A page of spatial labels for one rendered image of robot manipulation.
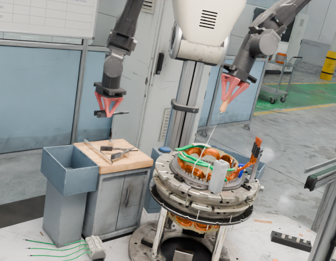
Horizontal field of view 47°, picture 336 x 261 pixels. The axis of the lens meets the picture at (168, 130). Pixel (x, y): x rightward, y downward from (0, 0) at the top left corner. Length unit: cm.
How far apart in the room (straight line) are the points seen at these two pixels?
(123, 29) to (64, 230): 64
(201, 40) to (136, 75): 202
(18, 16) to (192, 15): 187
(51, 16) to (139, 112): 107
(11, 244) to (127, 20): 76
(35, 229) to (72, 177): 30
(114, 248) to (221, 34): 86
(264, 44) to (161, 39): 228
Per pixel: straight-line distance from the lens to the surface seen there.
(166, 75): 345
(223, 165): 105
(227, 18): 153
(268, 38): 109
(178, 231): 143
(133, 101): 352
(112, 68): 114
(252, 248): 151
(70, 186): 117
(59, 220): 126
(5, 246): 131
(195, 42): 151
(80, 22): 339
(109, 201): 127
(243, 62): 113
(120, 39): 120
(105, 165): 119
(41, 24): 322
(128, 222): 138
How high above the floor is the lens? 157
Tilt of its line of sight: 18 degrees down
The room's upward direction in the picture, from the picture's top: 11 degrees clockwise
